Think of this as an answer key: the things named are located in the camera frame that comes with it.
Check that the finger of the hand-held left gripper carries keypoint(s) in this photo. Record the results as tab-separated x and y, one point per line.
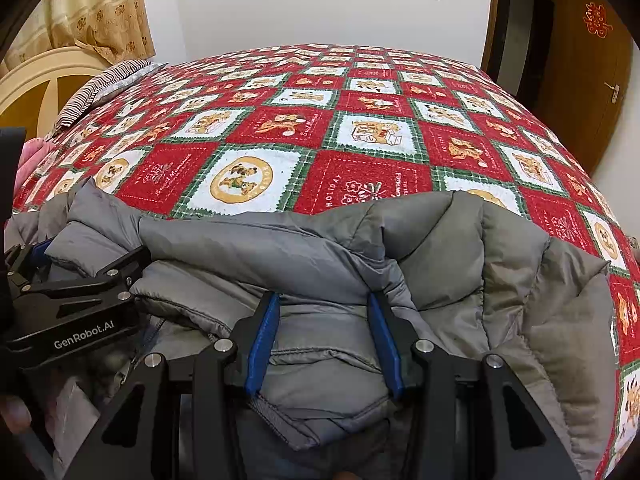
100	280
41	251

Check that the red paper door decoration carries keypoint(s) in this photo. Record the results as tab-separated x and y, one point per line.
594	20

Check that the pink folded quilt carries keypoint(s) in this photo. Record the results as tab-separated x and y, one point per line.
30	160

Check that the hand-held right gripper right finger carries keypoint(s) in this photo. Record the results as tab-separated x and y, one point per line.
385	345

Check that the brown wooden door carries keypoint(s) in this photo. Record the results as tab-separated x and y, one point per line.
575	85

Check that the cream wooden headboard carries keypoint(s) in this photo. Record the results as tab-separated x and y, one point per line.
30	80

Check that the grey puffer jacket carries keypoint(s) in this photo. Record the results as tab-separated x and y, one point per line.
325	260

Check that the striped pillow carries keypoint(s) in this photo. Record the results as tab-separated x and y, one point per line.
100	85

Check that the beige patterned curtain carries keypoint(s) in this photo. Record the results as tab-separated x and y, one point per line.
100	10

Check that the dark wooden door frame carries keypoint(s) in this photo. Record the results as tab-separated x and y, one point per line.
492	35

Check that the red bear printed bedspread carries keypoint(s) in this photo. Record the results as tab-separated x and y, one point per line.
370	130

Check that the person's left hand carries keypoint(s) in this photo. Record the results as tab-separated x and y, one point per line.
12	412

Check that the small grey patterned pillow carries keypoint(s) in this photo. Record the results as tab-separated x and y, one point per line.
152	69

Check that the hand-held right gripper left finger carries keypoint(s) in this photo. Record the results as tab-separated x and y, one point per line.
260	345

